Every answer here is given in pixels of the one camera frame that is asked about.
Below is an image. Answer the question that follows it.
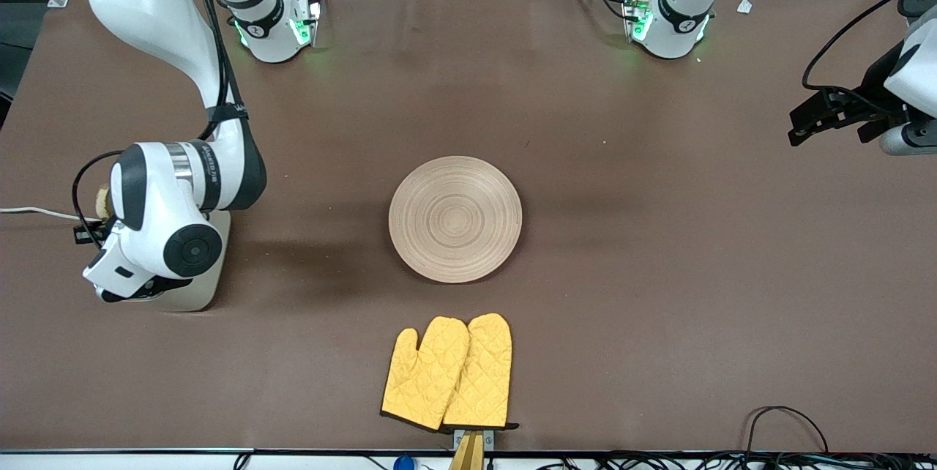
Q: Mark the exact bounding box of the round wooden plate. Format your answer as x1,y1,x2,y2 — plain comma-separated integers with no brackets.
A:
388,155,523,284

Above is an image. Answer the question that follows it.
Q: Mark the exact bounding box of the beige chrome-top toaster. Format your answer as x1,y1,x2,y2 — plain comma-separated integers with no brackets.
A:
139,209,232,313

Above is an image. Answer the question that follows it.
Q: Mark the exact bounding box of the yellow quilted oven mitt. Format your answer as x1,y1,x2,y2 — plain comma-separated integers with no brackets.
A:
441,313,519,431
380,316,471,433

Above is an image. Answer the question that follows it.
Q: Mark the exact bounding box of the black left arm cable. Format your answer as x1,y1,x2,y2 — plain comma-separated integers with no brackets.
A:
802,0,937,94

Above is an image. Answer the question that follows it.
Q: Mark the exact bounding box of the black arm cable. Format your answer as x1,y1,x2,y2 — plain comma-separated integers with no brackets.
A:
802,0,937,94
71,0,250,231

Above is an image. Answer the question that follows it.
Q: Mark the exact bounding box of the white toaster power cable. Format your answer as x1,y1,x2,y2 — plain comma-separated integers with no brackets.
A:
0,206,83,223

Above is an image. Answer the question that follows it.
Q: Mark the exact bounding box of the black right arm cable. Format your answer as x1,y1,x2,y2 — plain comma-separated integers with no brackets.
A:
71,0,250,231

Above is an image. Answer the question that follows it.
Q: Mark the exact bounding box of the white table edge rail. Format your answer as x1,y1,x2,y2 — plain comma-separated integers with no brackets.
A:
0,448,937,470

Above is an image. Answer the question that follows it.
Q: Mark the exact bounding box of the black looped cable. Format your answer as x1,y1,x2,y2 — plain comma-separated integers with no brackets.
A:
746,406,829,456

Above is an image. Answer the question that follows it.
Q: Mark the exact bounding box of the small metal bracket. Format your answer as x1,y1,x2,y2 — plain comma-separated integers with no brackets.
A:
453,428,496,450

